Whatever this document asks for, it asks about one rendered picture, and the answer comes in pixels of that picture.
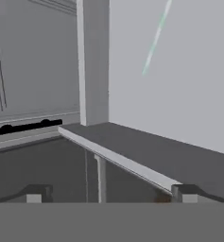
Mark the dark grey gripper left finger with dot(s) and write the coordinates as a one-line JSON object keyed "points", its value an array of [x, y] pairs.
{"points": [[37, 193]]}

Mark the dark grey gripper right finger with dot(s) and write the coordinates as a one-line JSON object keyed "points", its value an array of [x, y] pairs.
{"points": [[186, 193]]}

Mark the grey panelled cupboard door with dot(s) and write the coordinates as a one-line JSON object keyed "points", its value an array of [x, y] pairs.
{"points": [[37, 60]]}

